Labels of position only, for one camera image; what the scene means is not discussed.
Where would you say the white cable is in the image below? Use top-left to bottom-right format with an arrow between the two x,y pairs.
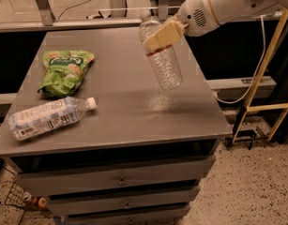
214,14 -> 267,105

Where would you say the metal railing frame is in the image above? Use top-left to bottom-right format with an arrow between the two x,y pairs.
0,0 -> 288,34

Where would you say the middle grey drawer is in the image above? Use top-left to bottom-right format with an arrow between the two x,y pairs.
48,186 -> 200,216

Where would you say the grey drawer cabinet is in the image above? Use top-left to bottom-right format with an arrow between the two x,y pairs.
0,24 -> 233,225

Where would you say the green snack bag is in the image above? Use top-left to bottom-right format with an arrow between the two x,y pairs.
38,51 -> 95,98

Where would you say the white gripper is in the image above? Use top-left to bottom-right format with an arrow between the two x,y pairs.
142,0 -> 220,52

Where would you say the grey drawer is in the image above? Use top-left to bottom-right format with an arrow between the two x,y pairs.
67,203 -> 189,225
48,186 -> 200,216
15,156 -> 215,196

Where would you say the white labelled plastic bottle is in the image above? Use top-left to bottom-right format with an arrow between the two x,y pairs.
8,97 -> 97,141

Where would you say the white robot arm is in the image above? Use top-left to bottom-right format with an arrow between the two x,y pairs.
143,0 -> 288,52

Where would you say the yellow wooden frame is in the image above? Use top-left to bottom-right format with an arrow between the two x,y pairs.
231,7 -> 288,145

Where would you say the top grey drawer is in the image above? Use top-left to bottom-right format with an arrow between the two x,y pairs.
15,156 -> 215,196

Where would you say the bottom grey drawer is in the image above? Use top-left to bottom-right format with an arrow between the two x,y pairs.
67,203 -> 189,225

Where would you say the clear water bottle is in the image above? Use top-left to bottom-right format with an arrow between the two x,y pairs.
139,16 -> 183,90

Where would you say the black floor cable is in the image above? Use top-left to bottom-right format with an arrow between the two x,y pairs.
57,0 -> 133,21

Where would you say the wire basket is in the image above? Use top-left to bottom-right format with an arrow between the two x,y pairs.
5,183 -> 26,208

